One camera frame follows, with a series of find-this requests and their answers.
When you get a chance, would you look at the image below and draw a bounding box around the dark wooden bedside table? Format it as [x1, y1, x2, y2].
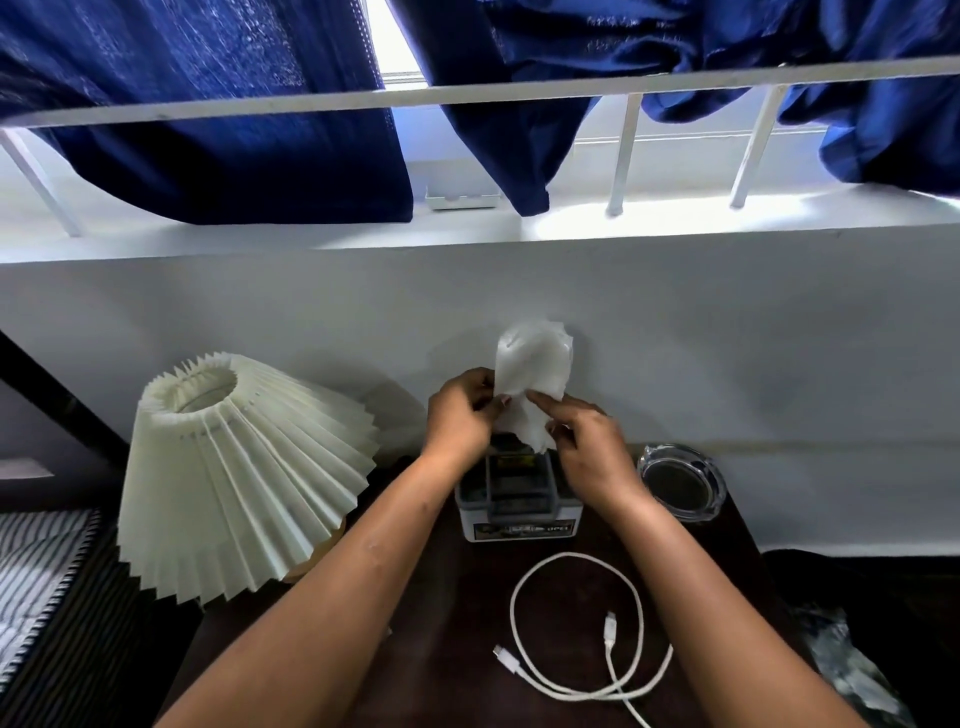
[157, 449, 819, 728]

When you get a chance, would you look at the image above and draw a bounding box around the cream pleated table lamp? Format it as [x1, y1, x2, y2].
[116, 352, 382, 607]

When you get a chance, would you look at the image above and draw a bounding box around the clear glass ashtray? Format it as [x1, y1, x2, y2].
[635, 443, 729, 524]

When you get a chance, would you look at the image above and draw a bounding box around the white charging cable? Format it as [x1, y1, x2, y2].
[492, 552, 675, 728]

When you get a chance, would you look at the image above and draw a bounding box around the grey tissue box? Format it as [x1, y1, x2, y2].
[453, 438, 586, 544]

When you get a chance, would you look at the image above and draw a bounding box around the white tissue stack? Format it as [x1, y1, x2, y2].
[491, 320, 575, 455]

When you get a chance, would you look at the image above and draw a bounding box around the dark wooden bed frame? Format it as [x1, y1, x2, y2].
[0, 329, 133, 511]

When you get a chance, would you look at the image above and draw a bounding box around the person's right forearm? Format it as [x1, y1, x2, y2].
[592, 487, 868, 728]

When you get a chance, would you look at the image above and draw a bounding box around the person's left hand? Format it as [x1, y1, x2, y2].
[419, 367, 511, 474]

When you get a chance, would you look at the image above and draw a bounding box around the striped mattress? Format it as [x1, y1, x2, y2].
[0, 509, 151, 728]

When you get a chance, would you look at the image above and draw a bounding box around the clear plastic bag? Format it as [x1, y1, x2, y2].
[794, 607, 901, 721]

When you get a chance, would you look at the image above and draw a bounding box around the white window railing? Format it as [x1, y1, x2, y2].
[0, 53, 960, 240]

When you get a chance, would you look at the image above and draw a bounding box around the blue curtain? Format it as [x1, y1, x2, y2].
[389, 0, 639, 217]
[0, 0, 415, 226]
[637, 0, 960, 198]

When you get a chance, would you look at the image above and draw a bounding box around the person's left forearm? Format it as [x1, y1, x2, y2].
[153, 449, 481, 728]

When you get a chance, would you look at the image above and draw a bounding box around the person's right hand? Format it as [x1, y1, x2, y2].
[524, 389, 646, 519]

